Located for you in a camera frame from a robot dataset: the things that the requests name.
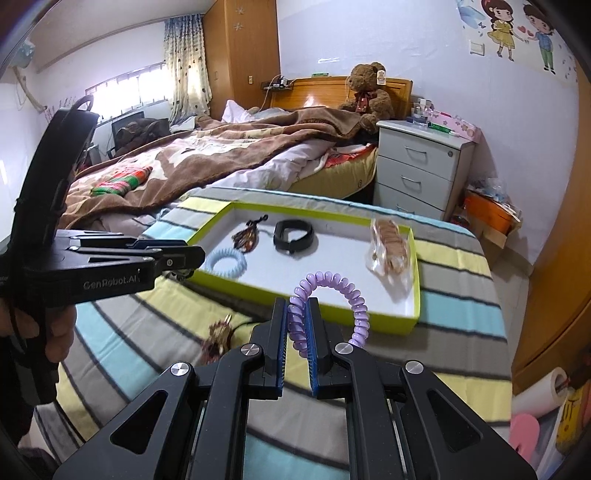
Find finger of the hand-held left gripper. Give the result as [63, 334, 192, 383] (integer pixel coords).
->
[136, 246, 206, 282]
[124, 237, 186, 251]

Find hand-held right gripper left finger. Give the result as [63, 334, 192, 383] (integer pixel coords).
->
[53, 296, 289, 480]

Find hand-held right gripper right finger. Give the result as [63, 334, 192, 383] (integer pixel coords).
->
[305, 296, 539, 480]

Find blue spiral hair tie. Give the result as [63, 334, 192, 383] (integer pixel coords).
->
[203, 248, 249, 280]

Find purple spiral hair tie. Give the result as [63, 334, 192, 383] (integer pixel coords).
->
[287, 272, 370, 357]

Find dark beaded bracelets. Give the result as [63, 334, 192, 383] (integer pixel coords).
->
[232, 220, 262, 254]

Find green cardboard box tray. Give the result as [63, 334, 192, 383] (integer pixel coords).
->
[187, 200, 422, 335]

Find black wrist band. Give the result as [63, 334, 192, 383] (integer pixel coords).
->
[273, 220, 315, 254]

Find clear and gold hair claw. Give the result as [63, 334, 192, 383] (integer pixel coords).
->
[367, 218, 411, 286]

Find person's left hand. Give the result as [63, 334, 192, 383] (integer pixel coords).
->
[0, 298, 78, 365]

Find rhinestone hair clip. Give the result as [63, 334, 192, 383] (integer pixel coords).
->
[203, 314, 234, 365]

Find red green plaid cloth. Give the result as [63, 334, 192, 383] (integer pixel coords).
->
[91, 166, 153, 198]

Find brown blanket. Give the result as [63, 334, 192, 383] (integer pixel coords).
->
[65, 107, 365, 232]

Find dark clothes pile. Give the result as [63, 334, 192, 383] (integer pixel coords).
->
[115, 117, 171, 148]

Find striped cloth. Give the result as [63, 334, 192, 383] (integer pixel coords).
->
[32, 196, 511, 480]

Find window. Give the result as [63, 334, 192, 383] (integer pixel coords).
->
[85, 60, 174, 123]

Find dotted curtain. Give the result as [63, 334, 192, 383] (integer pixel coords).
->
[164, 14, 214, 125]

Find red patterned pillow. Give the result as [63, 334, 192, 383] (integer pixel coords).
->
[318, 148, 377, 178]

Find wooden wardrobe with star stickers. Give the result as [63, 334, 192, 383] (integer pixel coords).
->
[203, 0, 280, 121]

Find white nightstand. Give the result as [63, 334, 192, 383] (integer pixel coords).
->
[373, 119, 476, 222]

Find wooden headboard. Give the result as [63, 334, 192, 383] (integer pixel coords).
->
[270, 76, 414, 123]

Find orange box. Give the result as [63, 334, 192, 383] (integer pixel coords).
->
[464, 189, 522, 236]

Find white paper roll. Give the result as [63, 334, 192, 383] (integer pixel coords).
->
[510, 367, 571, 425]

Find pink foam piece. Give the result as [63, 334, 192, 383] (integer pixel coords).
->
[510, 413, 541, 467]

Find plain wooden wardrobe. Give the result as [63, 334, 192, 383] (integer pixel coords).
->
[510, 41, 591, 398]

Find brown teddy bear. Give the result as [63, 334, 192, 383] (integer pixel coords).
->
[339, 62, 395, 134]

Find small cosmetic bottles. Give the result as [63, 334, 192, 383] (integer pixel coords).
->
[409, 97, 437, 125]

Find yellow cartoon bag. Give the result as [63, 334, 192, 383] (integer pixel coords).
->
[554, 383, 588, 457]

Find pink floral box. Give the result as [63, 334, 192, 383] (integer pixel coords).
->
[427, 110, 482, 141]

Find cartoon wall sticker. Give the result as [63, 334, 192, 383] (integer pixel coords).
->
[457, 0, 580, 84]

